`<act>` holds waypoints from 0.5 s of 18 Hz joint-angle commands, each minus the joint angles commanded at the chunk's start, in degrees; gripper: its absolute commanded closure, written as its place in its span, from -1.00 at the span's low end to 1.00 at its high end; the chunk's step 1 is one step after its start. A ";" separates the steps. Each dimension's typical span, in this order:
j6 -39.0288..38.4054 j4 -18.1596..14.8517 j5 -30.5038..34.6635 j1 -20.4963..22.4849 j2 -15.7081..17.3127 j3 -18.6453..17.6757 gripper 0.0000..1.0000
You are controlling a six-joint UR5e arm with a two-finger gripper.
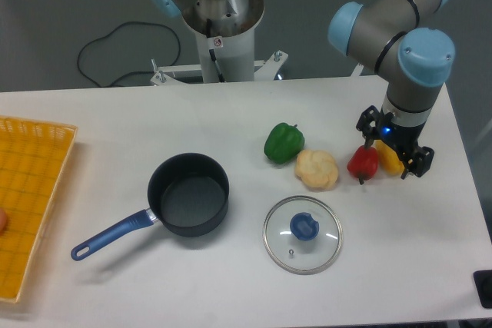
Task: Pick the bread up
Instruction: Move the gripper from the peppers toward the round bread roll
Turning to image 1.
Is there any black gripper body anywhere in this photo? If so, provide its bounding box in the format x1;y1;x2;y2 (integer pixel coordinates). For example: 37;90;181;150
377;109;427;159

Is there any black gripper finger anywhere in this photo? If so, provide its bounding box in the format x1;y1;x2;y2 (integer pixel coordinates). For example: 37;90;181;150
356;105;381;148
401;146;434;180

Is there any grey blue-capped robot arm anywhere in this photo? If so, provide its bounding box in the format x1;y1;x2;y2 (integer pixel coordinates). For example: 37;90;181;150
152;0;455;177

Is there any round bread roll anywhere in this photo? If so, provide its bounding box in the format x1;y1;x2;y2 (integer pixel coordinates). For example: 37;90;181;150
294;149;339;190

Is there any yellow bell pepper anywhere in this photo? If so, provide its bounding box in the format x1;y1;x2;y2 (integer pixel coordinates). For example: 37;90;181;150
375;140;404;176

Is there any red bell pepper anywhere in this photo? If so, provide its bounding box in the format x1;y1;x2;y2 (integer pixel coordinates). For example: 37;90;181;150
347;145;379;185

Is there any green bell pepper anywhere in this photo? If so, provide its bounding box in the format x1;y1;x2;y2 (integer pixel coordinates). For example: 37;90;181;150
264;122;305;164

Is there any glass lid blue knob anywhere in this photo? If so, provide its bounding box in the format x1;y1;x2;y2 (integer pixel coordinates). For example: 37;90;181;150
263;195;343;275

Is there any black object table corner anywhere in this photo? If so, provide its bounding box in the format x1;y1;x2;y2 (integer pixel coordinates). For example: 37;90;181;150
473;270;492;309

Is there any yellow woven basket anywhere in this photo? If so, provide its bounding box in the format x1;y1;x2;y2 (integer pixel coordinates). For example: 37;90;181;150
1;116;78;303

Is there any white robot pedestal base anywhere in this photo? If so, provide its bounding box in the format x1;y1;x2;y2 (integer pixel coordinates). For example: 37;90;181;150
150;0;288;85

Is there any black saucepan blue handle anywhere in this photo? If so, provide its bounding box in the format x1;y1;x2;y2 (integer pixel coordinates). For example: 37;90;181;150
71;153;230;261

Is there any black cable on floor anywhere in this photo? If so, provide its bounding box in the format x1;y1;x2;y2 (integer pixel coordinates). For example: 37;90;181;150
77;21;181;88

